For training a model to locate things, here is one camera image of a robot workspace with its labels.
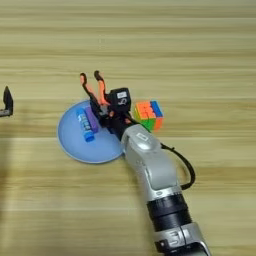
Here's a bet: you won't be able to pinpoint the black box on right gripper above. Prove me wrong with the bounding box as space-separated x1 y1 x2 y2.
108 87 132 113

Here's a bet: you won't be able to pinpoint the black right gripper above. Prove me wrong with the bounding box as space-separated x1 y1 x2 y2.
89 99 135 140

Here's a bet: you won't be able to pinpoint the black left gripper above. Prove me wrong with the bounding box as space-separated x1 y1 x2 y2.
0 85 14 118

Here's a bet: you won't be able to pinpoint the orange black needle-nose pliers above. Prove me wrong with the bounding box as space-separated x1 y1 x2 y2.
79 70 112 112

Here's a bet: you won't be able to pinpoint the round blue plate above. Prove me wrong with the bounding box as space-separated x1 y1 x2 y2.
57 99 126 165

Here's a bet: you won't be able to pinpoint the multicoloured puzzle cube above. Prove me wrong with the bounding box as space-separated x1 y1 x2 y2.
133 99 165 132

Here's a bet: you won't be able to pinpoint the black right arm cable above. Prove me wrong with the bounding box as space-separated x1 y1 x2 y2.
160 142 197 191

